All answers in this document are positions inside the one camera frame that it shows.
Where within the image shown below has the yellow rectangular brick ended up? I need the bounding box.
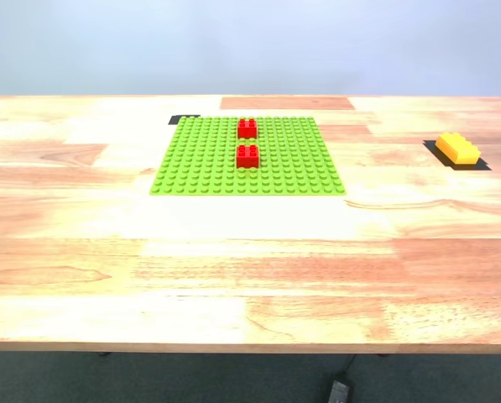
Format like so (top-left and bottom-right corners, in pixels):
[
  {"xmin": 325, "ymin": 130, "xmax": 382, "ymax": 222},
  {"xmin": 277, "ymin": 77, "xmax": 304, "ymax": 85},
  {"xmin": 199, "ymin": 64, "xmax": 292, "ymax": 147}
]
[{"xmin": 435, "ymin": 132, "xmax": 483, "ymax": 165}]

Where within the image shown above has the red square brick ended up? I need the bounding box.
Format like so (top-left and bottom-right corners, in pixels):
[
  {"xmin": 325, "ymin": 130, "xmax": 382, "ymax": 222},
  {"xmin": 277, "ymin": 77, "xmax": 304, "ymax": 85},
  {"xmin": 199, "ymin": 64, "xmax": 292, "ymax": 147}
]
[
  {"xmin": 237, "ymin": 118, "xmax": 258, "ymax": 139},
  {"xmin": 235, "ymin": 144, "xmax": 261, "ymax": 170}
]

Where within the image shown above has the green studded baseplate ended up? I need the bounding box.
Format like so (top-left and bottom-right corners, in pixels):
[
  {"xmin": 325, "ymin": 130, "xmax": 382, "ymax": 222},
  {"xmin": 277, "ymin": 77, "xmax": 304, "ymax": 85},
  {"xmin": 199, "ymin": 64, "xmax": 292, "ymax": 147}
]
[{"xmin": 149, "ymin": 115, "xmax": 347, "ymax": 197}]

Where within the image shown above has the grey power adapter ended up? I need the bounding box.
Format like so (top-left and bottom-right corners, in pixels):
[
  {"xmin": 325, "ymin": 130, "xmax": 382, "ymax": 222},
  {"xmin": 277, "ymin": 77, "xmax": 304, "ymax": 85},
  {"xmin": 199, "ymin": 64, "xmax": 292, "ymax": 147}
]
[{"xmin": 327, "ymin": 379, "xmax": 351, "ymax": 403}]

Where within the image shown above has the black tape rectangle outline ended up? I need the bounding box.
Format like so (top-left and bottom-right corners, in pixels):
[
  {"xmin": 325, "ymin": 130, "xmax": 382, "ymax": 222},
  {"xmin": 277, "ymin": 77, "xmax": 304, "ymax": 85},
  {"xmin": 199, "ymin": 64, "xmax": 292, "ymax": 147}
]
[{"xmin": 422, "ymin": 140, "xmax": 493, "ymax": 172}]

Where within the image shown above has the black floor cable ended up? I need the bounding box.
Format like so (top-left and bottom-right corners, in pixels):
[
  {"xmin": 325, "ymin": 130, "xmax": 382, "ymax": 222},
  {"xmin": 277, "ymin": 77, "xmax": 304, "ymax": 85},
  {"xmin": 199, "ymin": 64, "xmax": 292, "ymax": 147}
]
[{"xmin": 340, "ymin": 354, "xmax": 357, "ymax": 383}]

